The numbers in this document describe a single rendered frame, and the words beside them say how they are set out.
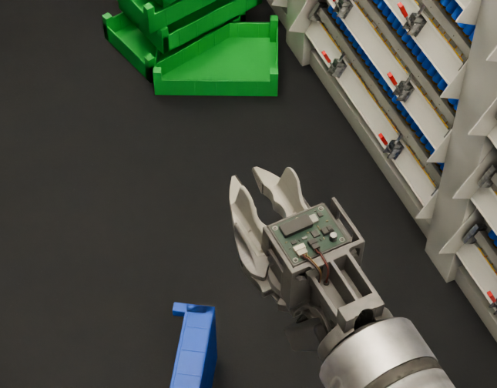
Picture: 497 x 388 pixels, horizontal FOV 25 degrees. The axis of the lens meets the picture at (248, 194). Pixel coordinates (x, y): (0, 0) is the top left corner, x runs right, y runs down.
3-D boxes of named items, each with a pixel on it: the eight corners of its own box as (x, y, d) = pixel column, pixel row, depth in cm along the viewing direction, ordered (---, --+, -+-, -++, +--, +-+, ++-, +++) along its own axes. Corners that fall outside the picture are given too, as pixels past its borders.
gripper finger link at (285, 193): (283, 128, 103) (327, 204, 98) (281, 167, 108) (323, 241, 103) (253, 138, 102) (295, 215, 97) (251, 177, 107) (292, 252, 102)
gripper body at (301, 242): (333, 188, 97) (408, 296, 91) (326, 243, 104) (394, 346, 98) (255, 222, 95) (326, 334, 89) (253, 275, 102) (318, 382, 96)
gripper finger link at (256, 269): (264, 208, 103) (317, 277, 99) (264, 219, 104) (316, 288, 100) (220, 230, 101) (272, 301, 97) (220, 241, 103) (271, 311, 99)
